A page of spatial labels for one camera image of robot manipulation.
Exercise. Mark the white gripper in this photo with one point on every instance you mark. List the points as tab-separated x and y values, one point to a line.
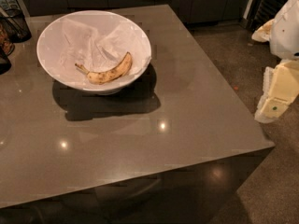
287	32

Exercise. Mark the spotted yellow banana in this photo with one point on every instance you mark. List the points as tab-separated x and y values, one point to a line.
99	78

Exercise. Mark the white bowl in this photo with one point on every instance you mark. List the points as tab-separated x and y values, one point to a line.
51	43

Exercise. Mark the black vented appliance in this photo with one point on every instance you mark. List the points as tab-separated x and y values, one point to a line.
262	11

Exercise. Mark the white paper liner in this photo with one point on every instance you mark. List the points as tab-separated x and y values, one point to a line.
101	47

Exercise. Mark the dark container at left edge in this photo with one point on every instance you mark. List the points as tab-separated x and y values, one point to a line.
6	48

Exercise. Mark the black wire basket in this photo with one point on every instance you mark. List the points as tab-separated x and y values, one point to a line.
15	25

